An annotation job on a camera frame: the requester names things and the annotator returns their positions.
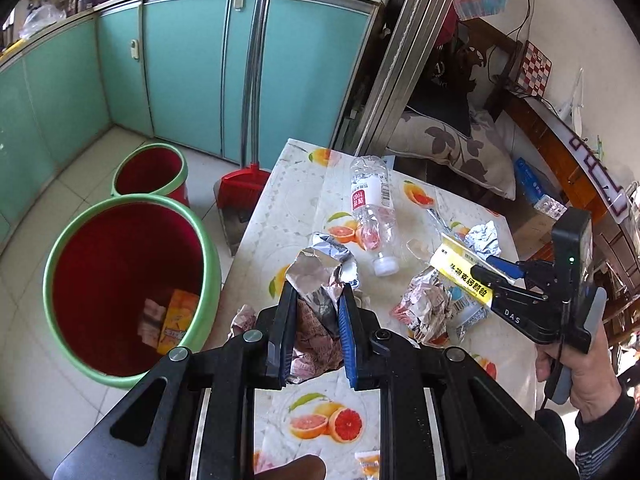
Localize person's right forearm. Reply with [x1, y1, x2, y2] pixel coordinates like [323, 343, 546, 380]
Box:
[574, 392, 640, 480]

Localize small foil ball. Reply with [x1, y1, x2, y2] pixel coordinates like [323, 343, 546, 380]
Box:
[452, 220, 502, 261]

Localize small orange packet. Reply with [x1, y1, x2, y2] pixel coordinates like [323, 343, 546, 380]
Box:
[354, 450, 382, 478]

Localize orange snack packet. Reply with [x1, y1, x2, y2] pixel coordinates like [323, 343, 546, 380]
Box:
[156, 290, 200, 356]

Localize leaf print pillow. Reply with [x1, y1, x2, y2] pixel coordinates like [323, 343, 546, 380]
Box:
[387, 107, 517, 201]

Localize large red green-rimmed bucket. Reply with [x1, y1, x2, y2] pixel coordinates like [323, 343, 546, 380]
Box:
[42, 195, 222, 391]

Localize silver foil wrapper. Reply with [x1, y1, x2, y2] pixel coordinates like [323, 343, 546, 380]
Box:
[286, 232, 361, 386]

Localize red clothing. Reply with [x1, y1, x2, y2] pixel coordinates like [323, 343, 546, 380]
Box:
[435, 2, 461, 48]

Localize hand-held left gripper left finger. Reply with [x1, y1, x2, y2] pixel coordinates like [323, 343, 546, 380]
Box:
[52, 282, 300, 480]

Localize blister pack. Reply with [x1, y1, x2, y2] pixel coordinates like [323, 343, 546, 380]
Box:
[534, 197, 566, 218]

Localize cardboard box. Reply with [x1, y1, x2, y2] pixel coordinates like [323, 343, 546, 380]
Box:
[512, 205, 556, 256]

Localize metal sliding door frame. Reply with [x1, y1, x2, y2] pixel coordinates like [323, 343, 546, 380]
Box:
[340, 0, 468, 153]

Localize fruit print tablecloth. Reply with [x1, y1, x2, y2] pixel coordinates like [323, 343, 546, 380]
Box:
[220, 138, 538, 480]

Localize black printed bag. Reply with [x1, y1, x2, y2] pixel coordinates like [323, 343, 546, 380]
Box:
[425, 45, 481, 93]

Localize clear plastic bottle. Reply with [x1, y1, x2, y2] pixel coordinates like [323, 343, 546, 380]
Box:
[348, 155, 405, 277]

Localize clear plastic bag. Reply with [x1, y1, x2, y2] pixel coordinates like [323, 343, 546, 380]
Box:
[20, 2, 66, 38]

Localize clear plastic film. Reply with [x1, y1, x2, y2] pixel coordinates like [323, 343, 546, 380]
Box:
[406, 237, 437, 267]

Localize red white checkered board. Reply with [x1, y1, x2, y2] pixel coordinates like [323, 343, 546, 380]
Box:
[516, 40, 553, 98]

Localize yellow packet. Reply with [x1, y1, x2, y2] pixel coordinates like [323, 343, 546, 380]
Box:
[430, 232, 496, 306]

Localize teal kitchen cabinets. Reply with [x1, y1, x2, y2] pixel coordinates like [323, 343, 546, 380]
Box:
[0, 0, 381, 241]

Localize small red green-rimmed bucket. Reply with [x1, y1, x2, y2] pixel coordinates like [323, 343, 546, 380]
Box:
[111, 143, 191, 208]

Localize person's left hand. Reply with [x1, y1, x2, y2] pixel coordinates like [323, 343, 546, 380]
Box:
[255, 454, 327, 480]

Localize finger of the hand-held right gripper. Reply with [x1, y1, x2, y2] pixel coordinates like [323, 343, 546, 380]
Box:
[485, 254, 526, 281]
[469, 264, 532, 307]

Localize crumpled white red paper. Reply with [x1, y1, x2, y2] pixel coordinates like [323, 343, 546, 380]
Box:
[229, 304, 261, 341]

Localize clear blue print plastic wrapper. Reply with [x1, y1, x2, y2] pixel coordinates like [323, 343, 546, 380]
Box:
[445, 282, 491, 343]

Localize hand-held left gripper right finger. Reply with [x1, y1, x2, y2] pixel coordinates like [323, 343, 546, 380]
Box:
[337, 284, 586, 480]

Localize wooden bed frame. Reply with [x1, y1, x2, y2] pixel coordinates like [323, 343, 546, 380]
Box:
[500, 17, 640, 351]

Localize printed foil wrapper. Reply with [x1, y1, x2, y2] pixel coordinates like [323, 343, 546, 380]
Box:
[390, 267, 453, 346]

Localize white maroon patterned strip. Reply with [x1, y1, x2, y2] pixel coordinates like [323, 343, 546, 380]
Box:
[535, 97, 631, 223]

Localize black cable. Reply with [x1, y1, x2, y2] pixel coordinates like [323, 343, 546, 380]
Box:
[487, 0, 532, 81]

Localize person's right hand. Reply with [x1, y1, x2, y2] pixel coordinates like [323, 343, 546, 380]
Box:
[534, 327, 626, 413]

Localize pink crumpled wrapper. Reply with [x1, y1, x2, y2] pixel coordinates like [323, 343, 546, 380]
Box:
[137, 299, 166, 346]

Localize blue box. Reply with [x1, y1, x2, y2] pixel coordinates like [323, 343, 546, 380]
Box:
[514, 157, 563, 206]

